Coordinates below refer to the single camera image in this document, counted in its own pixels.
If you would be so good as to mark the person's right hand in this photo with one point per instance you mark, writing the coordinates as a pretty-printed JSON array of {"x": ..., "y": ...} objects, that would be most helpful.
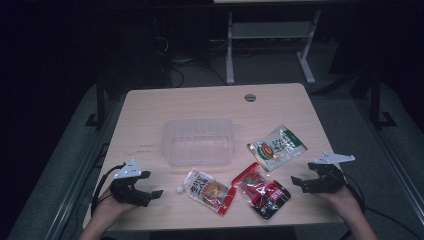
[{"x": 345, "y": 201}]

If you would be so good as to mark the white and green snack packet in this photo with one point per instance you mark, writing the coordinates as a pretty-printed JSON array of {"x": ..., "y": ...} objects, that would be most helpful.
[{"x": 276, "y": 148}]

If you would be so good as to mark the black metal stand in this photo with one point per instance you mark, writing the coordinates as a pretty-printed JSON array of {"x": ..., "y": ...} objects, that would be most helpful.
[
  {"x": 100, "y": 103},
  {"x": 376, "y": 100}
]

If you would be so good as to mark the person's left hand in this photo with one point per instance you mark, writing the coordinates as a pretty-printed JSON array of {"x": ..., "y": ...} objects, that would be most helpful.
[{"x": 108, "y": 210}]

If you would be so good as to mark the grey round table grommet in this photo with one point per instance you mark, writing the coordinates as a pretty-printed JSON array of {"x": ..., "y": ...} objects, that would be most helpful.
[{"x": 250, "y": 97}]

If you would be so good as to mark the grey metal floor rail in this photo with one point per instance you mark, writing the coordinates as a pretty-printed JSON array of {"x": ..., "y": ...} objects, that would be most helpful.
[
  {"x": 71, "y": 196},
  {"x": 393, "y": 160}
]

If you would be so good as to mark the red and black snack packet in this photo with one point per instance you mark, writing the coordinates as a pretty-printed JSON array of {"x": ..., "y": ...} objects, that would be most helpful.
[{"x": 263, "y": 193}]

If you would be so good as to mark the clear plastic container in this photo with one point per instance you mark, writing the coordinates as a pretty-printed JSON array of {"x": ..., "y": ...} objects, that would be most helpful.
[{"x": 198, "y": 141}]

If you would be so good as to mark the white spouted pouch red edge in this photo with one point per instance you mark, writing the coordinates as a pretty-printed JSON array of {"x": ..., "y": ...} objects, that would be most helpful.
[{"x": 206, "y": 191}]

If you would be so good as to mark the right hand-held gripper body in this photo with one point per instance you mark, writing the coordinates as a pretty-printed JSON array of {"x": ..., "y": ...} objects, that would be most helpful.
[{"x": 328, "y": 181}]

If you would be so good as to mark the white metal stand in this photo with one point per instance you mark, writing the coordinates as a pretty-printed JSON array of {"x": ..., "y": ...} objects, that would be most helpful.
[{"x": 229, "y": 50}]

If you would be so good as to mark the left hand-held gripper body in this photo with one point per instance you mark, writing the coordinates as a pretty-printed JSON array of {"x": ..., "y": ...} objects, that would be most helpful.
[{"x": 128, "y": 193}]

